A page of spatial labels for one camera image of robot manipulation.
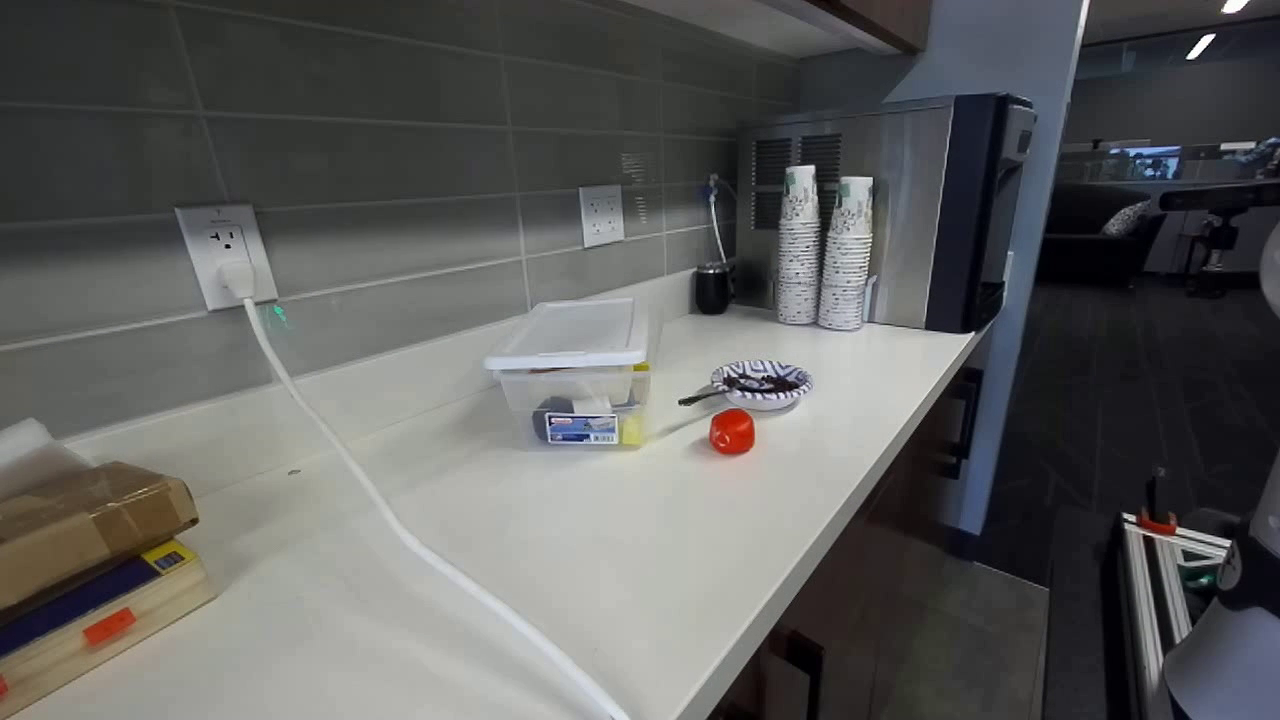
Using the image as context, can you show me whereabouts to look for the stack of patterned paper cups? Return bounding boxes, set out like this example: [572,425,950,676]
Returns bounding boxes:
[815,173,880,336]
[778,161,826,333]

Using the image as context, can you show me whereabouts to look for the white double wall outlet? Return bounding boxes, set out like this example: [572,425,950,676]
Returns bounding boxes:
[575,181,632,250]

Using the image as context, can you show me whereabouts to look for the brown cardboard box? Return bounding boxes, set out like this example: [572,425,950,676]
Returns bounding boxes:
[0,455,203,614]

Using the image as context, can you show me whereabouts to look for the dark tall appliance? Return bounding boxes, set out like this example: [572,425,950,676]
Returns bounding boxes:
[927,92,1039,336]

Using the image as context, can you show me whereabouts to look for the yellow sponge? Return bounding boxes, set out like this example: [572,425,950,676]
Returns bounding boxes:
[620,365,658,451]

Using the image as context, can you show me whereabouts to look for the office chair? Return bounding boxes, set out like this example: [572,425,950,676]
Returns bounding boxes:
[1153,175,1273,293]

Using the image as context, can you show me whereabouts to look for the clear plastic lidded container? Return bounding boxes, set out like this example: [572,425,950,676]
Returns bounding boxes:
[479,293,658,451]

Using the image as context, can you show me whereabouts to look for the white power cable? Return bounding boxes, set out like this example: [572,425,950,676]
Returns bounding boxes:
[237,293,632,720]

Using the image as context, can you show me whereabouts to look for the black mug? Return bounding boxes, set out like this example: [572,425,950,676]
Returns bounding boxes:
[691,259,736,318]

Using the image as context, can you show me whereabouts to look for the blue and white box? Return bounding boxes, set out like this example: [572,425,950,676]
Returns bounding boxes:
[536,402,627,451]

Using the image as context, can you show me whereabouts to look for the aluminium robot stand frame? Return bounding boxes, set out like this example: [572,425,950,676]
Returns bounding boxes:
[1115,507,1245,720]

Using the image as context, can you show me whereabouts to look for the white outlet with plug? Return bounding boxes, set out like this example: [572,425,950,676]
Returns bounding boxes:
[172,200,286,315]

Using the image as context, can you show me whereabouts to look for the computer monitor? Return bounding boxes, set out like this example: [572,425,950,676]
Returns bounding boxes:
[1124,140,1189,185]

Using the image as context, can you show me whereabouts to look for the dark wooden base cabinet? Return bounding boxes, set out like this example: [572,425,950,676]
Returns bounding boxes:
[711,357,993,720]

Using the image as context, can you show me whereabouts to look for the dark spoon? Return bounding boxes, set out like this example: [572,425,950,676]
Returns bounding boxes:
[678,374,736,411]

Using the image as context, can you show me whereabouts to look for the yellow and blue box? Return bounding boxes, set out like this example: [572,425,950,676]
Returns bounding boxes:
[0,535,219,720]

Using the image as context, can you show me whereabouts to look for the patterned paper bowl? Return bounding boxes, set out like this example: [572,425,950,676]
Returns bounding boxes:
[711,357,815,416]

